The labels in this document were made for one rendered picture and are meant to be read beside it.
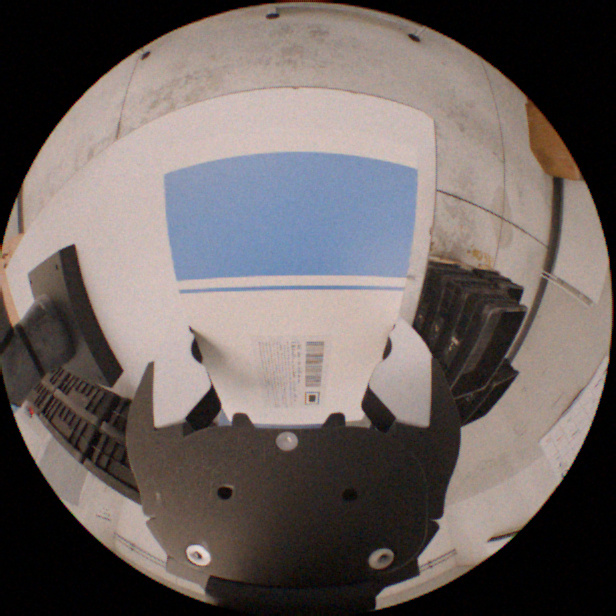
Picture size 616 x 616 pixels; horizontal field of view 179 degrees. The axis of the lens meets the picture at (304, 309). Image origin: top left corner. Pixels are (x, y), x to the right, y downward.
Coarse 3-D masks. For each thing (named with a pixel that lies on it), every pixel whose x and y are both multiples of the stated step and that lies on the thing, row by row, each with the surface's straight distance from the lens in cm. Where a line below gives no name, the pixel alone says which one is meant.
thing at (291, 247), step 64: (192, 192) 10; (256, 192) 9; (320, 192) 9; (384, 192) 10; (192, 256) 10; (256, 256) 9; (320, 256) 9; (384, 256) 10; (192, 320) 12; (256, 320) 10; (320, 320) 10; (384, 320) 11; (256, 384) 14; (320, 384) 14
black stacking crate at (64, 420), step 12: (48, 408) 81; (60, 408) 75; (48, 420) 76; (60, 420) 72; (72, 420) 67; (84, 420) 62; (60, 432) 69; (72, 432) 64; (84, 432) 61; (96, 432) 59; (72, 444) 63; (84, 444) 59; (96, 444) 59
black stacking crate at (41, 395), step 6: (42, 384) 93; (36, 390) 96; (42, 390) 90; (48, 390) 87; (30, 396) 97; (36, 396) 93; (42, 396) 89; (48, 396) 85; (36, 402) 90; (42, 402) 86; (48, 402) 84; (42, 408) 84
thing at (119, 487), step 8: (88, 464) 54; (96, 472) 52; (104, 472) 50; (104, 480) 50; (112, 480) 48; (112, 488) 48; (120, 488) 47; (128, 488) 45; (128, 496) 45; (136, 496) 44
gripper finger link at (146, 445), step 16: (144, 384) 10; (144, 400) 9; (128, 416) 9; (144, 416) 8; (128, 432) 9; (144, 432) 8; (160, 432) 8; (176, 432) 7; (192, 432) 8; (128, 448) 8; (144, 448) 8; (160, 448) 7; (144, 464) 8; (144, 480) 7; (144, 496) 7; (144, 512) 7
